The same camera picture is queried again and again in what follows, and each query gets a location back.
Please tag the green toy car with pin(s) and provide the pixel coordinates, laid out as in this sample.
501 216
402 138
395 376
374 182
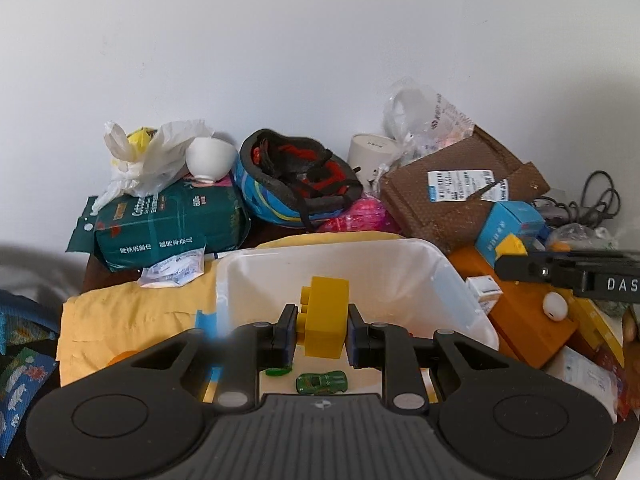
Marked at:
320 383

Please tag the clear bag with green print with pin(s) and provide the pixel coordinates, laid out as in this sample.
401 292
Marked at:
585 236

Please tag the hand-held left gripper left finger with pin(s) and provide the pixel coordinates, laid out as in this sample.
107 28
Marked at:
287 337

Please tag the white paper cup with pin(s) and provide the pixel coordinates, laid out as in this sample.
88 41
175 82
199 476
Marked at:
367 152

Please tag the white plastic bin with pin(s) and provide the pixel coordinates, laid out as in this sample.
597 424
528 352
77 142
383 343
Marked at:
380 280

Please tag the yellow flat box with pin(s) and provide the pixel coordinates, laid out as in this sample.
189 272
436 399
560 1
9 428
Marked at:
597 325

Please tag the orange box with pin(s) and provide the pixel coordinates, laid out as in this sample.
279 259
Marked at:
525 320

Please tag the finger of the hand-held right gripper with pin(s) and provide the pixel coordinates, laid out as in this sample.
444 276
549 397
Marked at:
525 267

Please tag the brown cardboard box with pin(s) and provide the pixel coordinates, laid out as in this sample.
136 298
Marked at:
415 205

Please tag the light blue carton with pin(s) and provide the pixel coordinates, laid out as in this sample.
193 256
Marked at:
505 220

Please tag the patterned woven bag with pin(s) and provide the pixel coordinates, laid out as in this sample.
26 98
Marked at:
25 375

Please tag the clear plastic bag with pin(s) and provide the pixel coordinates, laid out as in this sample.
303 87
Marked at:
425 120

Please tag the white carton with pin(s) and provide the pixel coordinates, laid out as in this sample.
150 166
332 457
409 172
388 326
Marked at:
582 377

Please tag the white plastic bag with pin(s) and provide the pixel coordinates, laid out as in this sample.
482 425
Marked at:
155 160

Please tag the yellow cloth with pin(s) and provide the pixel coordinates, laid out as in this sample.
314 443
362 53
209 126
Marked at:
135 315

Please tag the small green toy piece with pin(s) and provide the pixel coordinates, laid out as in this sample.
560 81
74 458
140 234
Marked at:
276 372

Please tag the red package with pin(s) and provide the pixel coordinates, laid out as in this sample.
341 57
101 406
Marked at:
625 390

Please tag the blue bicycle helmet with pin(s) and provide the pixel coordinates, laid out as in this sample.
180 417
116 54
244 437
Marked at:
265 195

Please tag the small white box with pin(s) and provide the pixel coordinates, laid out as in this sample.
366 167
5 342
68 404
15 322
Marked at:
484 291

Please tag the white egg-shaped case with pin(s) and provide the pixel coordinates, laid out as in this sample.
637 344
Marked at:
555 306

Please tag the large yellow building block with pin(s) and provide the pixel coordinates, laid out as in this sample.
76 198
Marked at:
327 322

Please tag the grey cloth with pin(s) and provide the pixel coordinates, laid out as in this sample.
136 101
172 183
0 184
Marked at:
35 270

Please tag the white bowl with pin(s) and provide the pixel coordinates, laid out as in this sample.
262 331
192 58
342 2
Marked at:
210 157

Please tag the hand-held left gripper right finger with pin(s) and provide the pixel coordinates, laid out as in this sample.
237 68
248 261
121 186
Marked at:
356 340

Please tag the pink plastic toy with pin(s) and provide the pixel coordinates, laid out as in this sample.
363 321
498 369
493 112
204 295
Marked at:
360 215

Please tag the small white blue packet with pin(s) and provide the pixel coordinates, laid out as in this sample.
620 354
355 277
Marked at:
172 270

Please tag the green wipes pack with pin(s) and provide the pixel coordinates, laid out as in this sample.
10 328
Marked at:
170 225

